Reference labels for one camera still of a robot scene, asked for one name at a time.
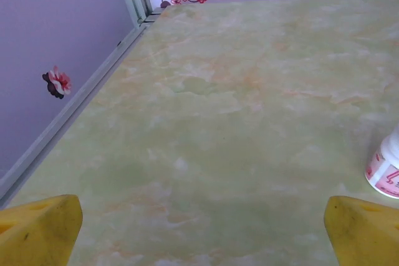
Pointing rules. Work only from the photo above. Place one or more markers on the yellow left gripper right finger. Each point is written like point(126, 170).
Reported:
point(364, 235)

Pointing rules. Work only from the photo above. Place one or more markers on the aluminium frame floor rail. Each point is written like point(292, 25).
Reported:
point(78, 97)

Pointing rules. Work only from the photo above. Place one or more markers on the small white pink-label bottle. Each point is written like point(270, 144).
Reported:
point(386, 160)

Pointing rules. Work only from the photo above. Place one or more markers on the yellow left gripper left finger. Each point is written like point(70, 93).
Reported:
point(37, 235)

